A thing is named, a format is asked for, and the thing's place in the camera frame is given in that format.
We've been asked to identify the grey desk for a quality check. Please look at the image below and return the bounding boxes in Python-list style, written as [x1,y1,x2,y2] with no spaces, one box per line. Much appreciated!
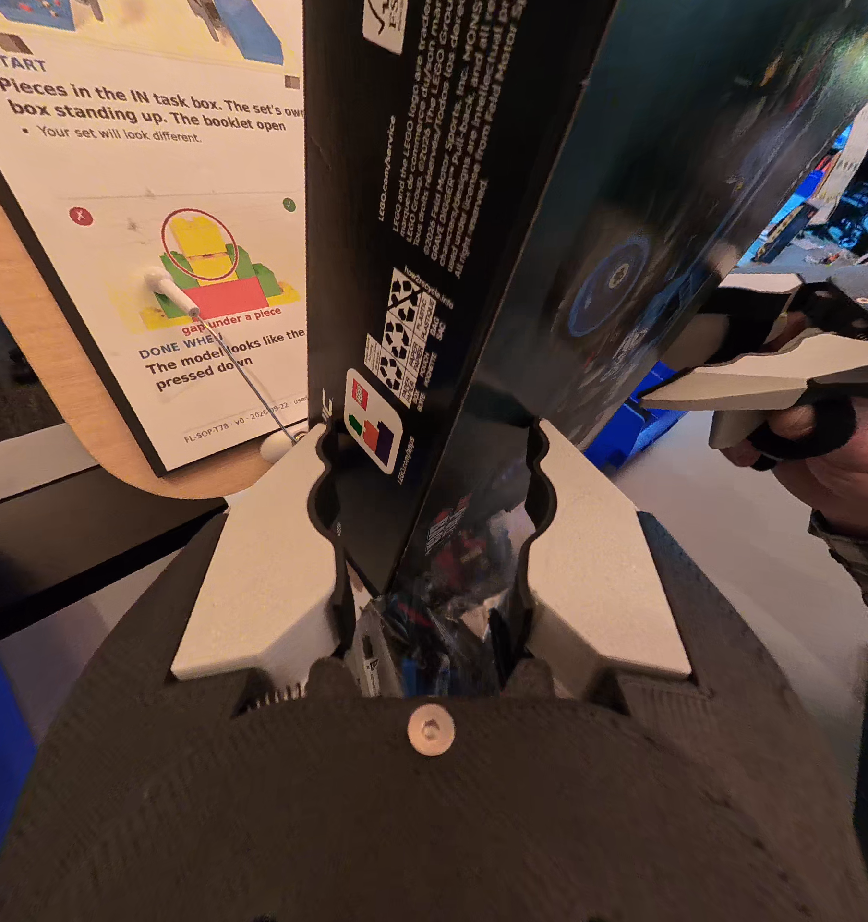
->
[0,411,868,793]

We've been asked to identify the dark toy truck box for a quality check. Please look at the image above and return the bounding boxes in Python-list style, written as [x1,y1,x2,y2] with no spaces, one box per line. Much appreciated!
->
[303,0,868,599]

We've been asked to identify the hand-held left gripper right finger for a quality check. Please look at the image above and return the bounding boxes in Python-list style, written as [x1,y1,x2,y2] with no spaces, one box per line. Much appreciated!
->
[517,420,694,698]

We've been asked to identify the person's right hand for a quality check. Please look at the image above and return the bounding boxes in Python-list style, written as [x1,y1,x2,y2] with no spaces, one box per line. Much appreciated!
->
[721,400,868,537]

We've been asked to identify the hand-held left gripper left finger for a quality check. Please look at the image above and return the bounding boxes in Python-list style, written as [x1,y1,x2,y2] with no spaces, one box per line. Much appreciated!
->
[171,422,357,684]

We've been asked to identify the printed instruction sheet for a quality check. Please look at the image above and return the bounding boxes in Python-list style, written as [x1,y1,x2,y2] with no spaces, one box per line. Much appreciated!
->
[0,0,310,474]

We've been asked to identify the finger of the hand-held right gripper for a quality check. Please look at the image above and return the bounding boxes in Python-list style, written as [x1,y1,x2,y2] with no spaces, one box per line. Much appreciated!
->
[638,331,868,413]
[661,271,805,373]

